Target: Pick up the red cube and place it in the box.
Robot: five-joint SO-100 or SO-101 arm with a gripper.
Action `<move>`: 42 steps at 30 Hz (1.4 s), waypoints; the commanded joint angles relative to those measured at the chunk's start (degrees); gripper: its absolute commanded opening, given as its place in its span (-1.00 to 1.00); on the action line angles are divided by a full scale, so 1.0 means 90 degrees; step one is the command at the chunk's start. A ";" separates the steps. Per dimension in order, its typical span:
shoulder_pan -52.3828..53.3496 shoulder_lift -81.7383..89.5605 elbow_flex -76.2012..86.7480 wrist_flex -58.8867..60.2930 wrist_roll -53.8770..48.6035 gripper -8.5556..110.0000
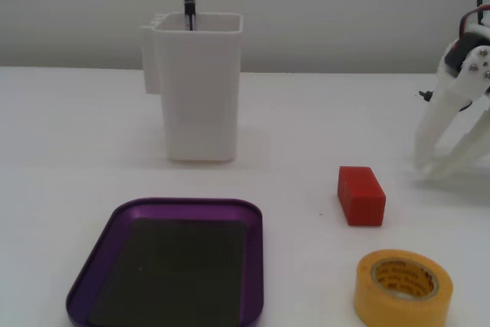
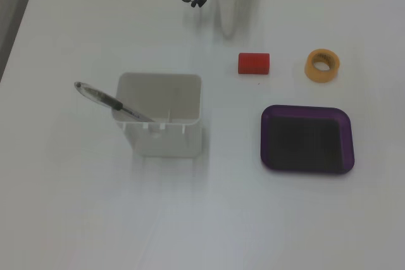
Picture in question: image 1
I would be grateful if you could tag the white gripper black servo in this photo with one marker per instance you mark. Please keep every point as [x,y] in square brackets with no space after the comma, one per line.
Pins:
[478,64]

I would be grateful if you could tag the red rectangular block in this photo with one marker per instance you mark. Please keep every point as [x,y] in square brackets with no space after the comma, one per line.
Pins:
[360,197]

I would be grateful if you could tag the yellow tape roll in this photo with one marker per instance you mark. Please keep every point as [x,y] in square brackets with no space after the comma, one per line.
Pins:
[367,296]

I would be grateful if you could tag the purple metal tray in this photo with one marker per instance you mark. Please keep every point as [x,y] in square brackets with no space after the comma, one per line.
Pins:
[254,250]

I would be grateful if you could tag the white plastic pen holder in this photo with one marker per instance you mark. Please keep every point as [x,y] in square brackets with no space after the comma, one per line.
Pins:
[199,93]

